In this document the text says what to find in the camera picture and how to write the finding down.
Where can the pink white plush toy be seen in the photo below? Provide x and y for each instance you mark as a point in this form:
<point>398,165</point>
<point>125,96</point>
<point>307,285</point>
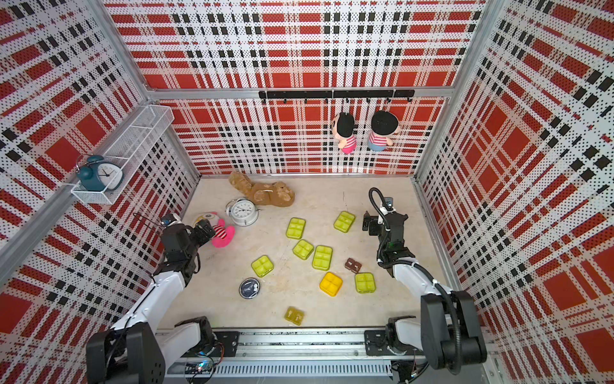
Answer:
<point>224,234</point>

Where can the small brown pill case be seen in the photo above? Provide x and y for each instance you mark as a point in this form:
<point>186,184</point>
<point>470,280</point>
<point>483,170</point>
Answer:
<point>353,265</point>

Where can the teal alarm clock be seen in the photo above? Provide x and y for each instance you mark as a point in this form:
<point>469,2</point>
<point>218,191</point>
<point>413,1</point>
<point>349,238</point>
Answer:
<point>98,175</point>

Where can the white wire shelf basket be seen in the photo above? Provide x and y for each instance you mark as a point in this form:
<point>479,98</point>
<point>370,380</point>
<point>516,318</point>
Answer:
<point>128,149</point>

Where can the aluminium rail front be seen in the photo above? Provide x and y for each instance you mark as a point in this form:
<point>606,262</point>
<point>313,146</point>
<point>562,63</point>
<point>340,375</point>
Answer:
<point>286,342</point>

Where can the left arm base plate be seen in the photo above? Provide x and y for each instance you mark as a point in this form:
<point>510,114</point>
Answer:
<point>223,344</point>

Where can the silver alarm clock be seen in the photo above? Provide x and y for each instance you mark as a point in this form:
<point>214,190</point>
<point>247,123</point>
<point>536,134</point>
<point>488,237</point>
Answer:
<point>242,212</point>

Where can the green circuit board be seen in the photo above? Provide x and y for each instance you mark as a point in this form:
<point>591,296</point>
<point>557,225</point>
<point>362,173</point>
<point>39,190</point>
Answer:
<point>191,369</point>

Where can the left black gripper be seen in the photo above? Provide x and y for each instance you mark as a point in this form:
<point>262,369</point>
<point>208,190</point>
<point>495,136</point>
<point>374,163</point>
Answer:
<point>206,227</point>

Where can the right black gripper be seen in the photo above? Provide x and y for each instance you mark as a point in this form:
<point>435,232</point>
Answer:
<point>375,222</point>

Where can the yellow pillbox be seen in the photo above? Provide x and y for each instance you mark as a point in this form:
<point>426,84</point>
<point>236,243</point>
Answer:
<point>331,284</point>

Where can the doll with pink striped shirt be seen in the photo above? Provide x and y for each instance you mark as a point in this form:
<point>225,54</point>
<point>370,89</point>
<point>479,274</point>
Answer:
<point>343,131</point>

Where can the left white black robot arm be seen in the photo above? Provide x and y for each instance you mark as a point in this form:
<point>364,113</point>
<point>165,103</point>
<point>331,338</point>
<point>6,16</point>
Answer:
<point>130,351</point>

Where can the brown plush bear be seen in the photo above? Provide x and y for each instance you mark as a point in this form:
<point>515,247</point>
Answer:
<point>263,194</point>

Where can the round dark blue tin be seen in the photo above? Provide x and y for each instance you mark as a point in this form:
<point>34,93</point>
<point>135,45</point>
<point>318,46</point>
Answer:
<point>249,288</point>

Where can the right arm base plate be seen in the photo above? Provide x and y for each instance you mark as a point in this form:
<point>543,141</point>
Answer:
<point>379,343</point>

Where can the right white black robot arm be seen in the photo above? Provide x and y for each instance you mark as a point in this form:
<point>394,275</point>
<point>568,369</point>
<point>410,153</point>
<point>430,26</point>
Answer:
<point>448,331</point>

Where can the doll with black hat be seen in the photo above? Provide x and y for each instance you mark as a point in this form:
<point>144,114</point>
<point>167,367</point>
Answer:
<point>383,125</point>

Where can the black hook rail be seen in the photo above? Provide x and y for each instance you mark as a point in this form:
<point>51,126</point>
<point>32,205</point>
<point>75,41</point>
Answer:
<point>336,94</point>

